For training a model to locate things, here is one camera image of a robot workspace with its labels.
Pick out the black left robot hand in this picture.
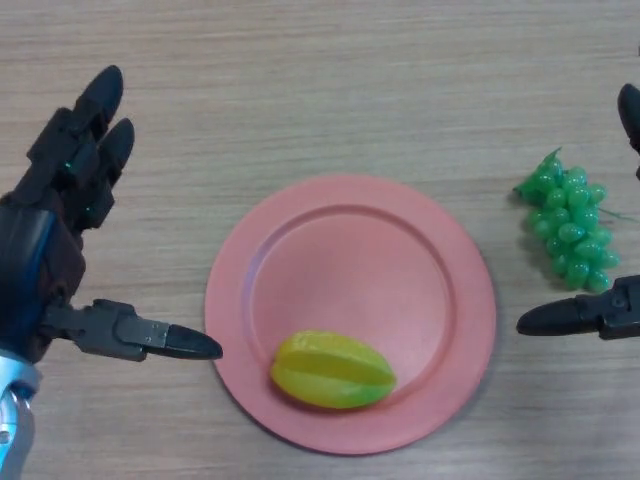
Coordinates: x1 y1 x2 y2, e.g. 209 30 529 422
0 64 224 365

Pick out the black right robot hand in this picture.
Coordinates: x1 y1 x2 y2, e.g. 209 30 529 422
516 44 640 341

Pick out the yellow starfruit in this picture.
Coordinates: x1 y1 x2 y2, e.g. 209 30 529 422
269 328 399 411

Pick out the pink round plate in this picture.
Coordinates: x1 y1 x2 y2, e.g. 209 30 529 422
204 173 498 457

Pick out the green grape bunch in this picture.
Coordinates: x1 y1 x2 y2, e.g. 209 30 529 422
513 146 639 294

